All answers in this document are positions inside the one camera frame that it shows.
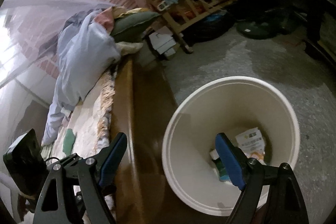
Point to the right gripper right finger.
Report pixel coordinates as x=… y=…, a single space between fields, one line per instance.
x=234 y=161

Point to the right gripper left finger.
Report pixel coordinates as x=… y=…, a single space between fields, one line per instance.
x=109 y=159

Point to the green white snack wrapper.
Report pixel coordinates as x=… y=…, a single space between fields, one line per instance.
x=68 y=142

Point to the white printed packet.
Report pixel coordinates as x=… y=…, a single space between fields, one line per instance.
x=252 y=143

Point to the pink fringed bed blanket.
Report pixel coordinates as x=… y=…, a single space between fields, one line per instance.
x=90 y=122

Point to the light blue duvet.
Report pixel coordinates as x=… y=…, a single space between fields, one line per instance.
x=85 y=50

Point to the white cardboard boxes stack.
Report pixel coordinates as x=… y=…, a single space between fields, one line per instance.
x=161 y=43

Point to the black fan base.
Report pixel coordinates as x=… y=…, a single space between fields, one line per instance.
x=258 y=30

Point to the dark green pillow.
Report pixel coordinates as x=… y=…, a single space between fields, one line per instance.
x=133 y=23

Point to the white mosquito net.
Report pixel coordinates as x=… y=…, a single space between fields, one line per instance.
x=30 y=28

